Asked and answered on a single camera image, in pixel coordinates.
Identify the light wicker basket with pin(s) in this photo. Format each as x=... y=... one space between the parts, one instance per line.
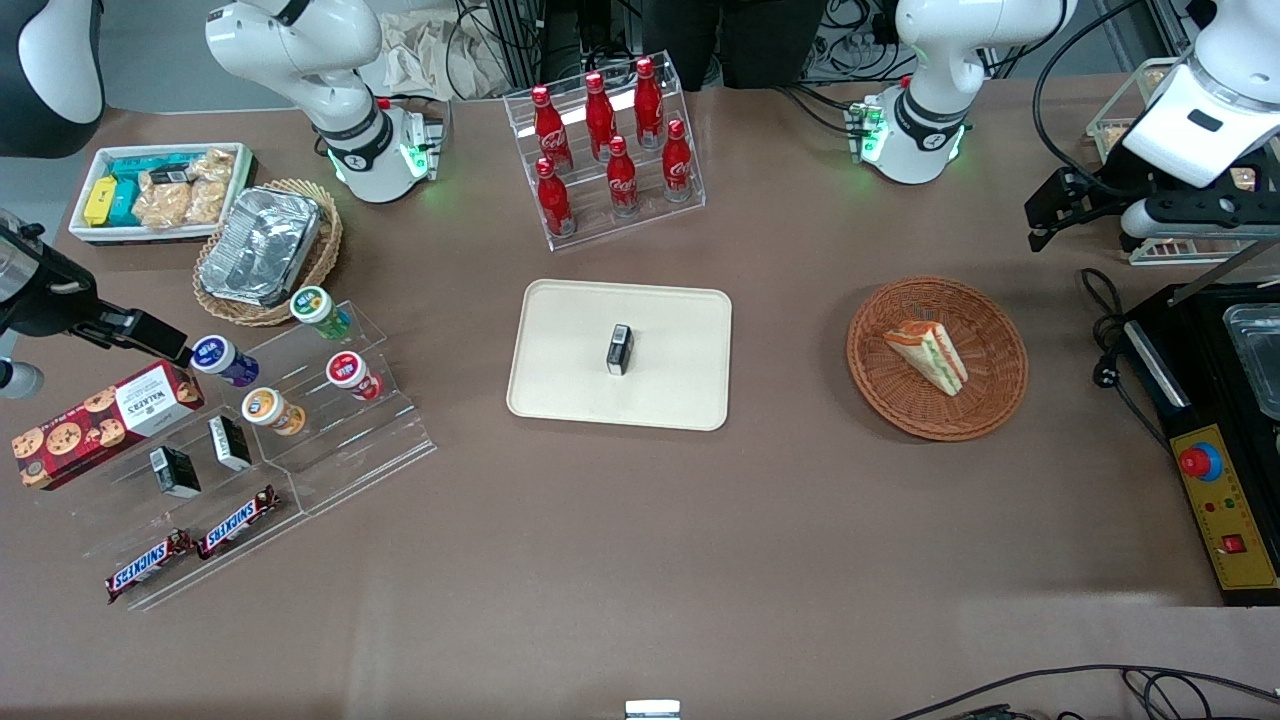
x=325 y=250

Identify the green lid yoghurt cup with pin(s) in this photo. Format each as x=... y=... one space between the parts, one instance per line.
x=318 y=308

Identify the packed biscuit snack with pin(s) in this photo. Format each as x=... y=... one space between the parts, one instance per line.
x=1175 y=250
x=1108 y=145
x=1245 y=180

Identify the crumpled brown paper bag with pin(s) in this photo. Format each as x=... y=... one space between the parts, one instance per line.
x=430 y=55

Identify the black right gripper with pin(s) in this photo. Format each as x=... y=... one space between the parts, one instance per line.
x=42 y=308

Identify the clear acrylic bottle rack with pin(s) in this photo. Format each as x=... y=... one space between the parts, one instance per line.
x=640 y=222

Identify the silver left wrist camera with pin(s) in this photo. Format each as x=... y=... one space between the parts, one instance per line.
x=1148 y=220

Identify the Snickers chocolate bar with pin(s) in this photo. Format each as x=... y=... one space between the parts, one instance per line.
x=238 y=522
x=150 y=565

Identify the red tartan shortbread box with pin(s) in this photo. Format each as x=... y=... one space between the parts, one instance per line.
x=100 y=425

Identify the brown wicker basket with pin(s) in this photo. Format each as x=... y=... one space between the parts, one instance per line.
x=990 y=400

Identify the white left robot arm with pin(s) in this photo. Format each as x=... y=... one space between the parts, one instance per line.
x=940 y=60

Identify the small black box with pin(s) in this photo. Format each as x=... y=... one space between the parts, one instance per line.
x=176 y=472
x=229 y=443
x=620 y=350

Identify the red emergency stop button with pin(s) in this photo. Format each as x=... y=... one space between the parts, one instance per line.
x=1200 y=461

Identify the shiny metal pan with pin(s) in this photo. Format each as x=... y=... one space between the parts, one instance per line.
x=1260 y=360

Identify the yellow snack box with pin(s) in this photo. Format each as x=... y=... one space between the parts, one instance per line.
x=100 y=203

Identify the orange lid yoghurt cup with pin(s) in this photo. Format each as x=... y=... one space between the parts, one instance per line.
x=270 y=410

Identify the red lid yoghurt cup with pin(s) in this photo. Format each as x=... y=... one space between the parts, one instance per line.
x=350 y=373

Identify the aluminium foil container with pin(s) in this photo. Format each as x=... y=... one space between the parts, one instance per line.
x=260 y=245

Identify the purple lid yoghurt cup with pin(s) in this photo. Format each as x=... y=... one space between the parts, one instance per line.
x=222 y=358

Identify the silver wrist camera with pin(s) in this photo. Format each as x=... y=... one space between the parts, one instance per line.
x=18 y=380
x=1148 y=220

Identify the white plastic snack bin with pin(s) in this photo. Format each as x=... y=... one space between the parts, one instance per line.
x=160 y=237

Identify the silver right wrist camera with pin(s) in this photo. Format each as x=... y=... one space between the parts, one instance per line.
x=18 y=380

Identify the red cola bottle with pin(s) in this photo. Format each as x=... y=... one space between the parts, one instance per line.
x=648 y=105
x=550 y=135
x=677 y=165
x=600 y=118
x=554 y=200
x=622 y=180

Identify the cream plastic tray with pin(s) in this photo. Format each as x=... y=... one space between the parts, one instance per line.
x=570 y=390

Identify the clear acrylic step stand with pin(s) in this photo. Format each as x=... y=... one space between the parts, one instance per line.
x=370 y=450
x=120 y=520

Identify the triangle sandwich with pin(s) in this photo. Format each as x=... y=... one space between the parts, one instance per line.
x=930 y=355

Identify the clear bag of crackers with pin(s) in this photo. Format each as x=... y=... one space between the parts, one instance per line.
x=215 y=163
x=207 y=200
x=160 y=208

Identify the black machine yellow panel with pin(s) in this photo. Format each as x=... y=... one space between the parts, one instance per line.
x=1200 y=350

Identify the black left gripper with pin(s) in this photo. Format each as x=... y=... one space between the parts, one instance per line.
x=1108 y=186

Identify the teal snack box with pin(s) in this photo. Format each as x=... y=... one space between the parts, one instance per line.
x=125 y=205
x=140 y=164

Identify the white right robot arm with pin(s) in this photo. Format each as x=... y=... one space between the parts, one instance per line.
x=300 y=50

